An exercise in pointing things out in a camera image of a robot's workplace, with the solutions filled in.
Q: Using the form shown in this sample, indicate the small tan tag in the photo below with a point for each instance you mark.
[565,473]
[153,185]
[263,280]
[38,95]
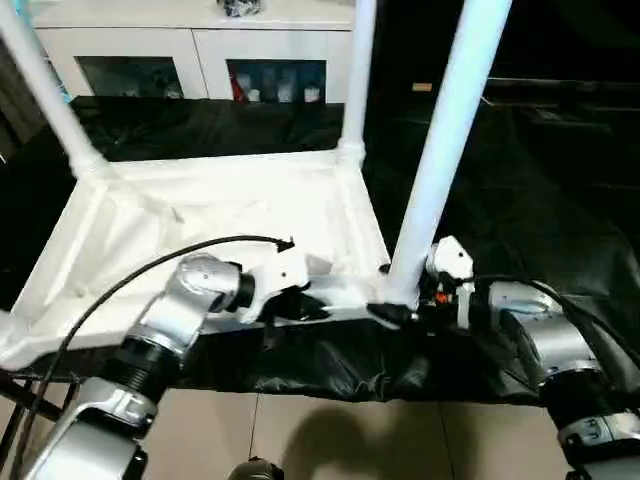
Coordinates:
[421,86]

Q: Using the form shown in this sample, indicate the white cup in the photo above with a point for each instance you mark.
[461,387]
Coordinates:
[311,94]
[284,93]
[254,95]

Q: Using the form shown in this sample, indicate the black mat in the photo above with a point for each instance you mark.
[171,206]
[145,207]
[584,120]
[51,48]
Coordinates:
[525,200]

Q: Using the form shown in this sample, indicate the white cabinet with glass doors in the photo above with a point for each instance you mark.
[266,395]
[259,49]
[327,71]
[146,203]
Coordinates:
[200,40]

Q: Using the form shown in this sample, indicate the white plastic table leg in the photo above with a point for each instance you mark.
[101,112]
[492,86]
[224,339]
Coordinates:
[359,75]
[55,100]
[445,125]

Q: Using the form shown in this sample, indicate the dark brown rounded object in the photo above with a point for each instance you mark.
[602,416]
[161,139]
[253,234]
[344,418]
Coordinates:
[256,470]

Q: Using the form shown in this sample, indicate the grey curtain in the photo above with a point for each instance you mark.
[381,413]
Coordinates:
[15,100]

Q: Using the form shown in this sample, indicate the black folding table frame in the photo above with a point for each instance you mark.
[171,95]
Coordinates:
[35,395]

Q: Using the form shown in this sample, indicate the grey speckled ornament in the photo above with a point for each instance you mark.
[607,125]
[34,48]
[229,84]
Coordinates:
[241,7]

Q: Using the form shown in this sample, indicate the long black bar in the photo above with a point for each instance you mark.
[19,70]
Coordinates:
[560,83]

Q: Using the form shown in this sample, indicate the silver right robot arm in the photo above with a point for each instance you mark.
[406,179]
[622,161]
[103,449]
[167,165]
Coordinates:
[555,340]

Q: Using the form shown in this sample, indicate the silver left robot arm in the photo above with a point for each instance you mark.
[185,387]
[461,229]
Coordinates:
[190,295]

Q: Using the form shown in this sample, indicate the white plastic table top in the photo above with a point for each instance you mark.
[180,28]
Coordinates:
[200,200]

